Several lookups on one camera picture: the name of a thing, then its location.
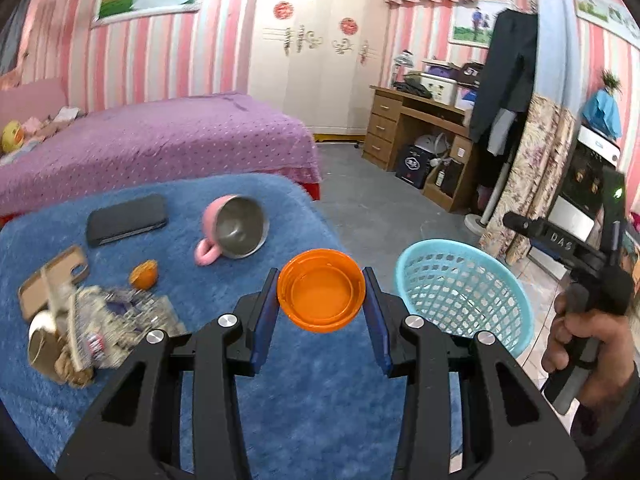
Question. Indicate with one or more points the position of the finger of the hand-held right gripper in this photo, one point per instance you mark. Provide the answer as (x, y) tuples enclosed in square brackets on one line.
[(517, 222)]

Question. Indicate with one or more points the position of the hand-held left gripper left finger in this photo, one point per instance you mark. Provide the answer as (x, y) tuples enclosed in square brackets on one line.
[(265, 322)]

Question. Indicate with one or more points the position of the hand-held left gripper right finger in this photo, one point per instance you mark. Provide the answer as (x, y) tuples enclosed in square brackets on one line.
[(376, 322)]

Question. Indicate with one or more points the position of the light blue plastic basket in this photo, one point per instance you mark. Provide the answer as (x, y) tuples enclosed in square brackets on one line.
[(500, 271)]

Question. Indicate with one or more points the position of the orange plastic lid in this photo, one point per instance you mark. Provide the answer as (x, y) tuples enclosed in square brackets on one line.
[(320, 297)]

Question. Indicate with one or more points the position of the clear plastic wrapper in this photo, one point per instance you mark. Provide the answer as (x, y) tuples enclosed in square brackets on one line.
[(125, 320)]

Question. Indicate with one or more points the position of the person's right forearm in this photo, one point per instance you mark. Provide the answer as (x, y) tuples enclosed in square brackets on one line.
[(610, 430)]

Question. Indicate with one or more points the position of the person's right hand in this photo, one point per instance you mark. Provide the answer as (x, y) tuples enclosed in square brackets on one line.
[(612, 350)]

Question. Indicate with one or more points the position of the white fan stand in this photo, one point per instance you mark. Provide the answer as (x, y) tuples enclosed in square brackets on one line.
[(480, 222)]

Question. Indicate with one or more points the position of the floral curtain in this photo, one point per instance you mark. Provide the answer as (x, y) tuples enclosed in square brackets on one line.
[(540, 160)]

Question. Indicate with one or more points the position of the white oven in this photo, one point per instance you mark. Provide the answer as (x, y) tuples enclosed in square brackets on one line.
[(580, 175)]

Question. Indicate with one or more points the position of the black box under desk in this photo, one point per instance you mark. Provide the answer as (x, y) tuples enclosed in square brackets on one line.
[(451, 177)]

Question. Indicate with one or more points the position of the pink mug with steel lining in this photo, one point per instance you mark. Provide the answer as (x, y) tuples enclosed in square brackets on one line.
[(235, 227)]

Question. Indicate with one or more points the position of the white rice cooker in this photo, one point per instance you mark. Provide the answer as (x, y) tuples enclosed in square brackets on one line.
[(432, 146)]

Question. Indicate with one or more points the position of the dark blue carton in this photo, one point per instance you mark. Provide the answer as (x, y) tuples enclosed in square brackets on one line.
[(412, 167)]

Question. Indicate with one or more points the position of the blue cloth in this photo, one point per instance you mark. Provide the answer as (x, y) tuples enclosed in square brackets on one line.
[(602, 112)]

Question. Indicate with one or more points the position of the dark hanging coat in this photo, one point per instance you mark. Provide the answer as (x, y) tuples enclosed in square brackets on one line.
[(505, 75)]

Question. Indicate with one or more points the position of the white storage box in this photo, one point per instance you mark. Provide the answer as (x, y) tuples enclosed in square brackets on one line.
[(440, 87)]

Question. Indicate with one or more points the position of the wooden desk with drawers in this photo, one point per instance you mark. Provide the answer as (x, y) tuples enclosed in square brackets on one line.
[(385, 125)]

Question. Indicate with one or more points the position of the dark clothes on desk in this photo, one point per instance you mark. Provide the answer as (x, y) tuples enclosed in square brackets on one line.
[(412, 89)]

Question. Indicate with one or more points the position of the black phone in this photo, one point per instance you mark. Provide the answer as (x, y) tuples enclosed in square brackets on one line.
[(125, 220)]

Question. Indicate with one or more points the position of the desk lamp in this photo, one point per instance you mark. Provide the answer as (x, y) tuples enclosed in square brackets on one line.
[(402, 62)]

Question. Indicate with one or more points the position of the brown phone case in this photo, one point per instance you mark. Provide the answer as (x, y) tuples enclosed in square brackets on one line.
[(76, 265)]

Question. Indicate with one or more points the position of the bed with purple bedspread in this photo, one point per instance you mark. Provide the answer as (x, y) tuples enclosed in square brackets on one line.
[(175, 145)]

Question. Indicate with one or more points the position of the white wardrobe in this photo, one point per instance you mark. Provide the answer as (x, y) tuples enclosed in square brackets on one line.
[(315, 85)]

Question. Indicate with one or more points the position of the pink clothes pile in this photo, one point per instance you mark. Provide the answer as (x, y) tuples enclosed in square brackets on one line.
[(50, 122)]

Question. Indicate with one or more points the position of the yellow plush toy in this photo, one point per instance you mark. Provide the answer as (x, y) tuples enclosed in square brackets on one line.
[(11, 137)]

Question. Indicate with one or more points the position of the pink headboard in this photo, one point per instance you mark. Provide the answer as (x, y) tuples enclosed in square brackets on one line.
[(30, 105)]

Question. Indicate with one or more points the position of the framed couple wall photo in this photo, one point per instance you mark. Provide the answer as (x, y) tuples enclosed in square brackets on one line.
[(470, 25)]

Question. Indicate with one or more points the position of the long landscape wall poster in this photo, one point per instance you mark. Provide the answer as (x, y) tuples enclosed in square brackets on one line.
[(600, 10)]

